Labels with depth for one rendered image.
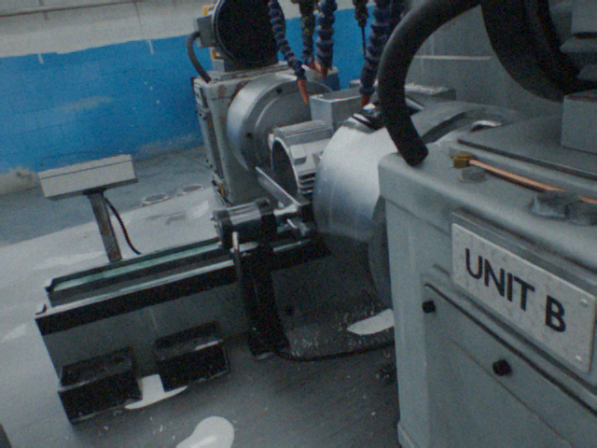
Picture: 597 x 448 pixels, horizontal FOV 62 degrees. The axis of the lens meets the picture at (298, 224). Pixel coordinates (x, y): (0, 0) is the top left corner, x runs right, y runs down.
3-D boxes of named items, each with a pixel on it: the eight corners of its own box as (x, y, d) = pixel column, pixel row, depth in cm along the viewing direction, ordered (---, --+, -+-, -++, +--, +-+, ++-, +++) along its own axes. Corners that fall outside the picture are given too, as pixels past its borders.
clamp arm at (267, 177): (318, 219, 71) (270, 178, 94) (315, 201, 70) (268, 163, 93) (296, 226, 70) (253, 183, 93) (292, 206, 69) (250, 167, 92)
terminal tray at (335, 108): (373, 123, 92) (369, 84, 89) (401, 133, 83) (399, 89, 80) (313, 136, 89) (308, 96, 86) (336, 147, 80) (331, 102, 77)
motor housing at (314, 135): (369, 194, 102) (361, 102, 94) (419, 224, 85) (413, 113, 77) (278, 217, 97) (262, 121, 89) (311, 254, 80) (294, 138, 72)
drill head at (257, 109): (309, 154, 142) (297, 63, 132) (365, 185, 109) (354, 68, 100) (225, 173, 136) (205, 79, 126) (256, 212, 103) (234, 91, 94)
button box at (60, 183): (139, 182, 103) (132, 158, 103) (137, 178, 96) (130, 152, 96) (52, 202, 99) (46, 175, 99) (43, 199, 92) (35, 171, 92)
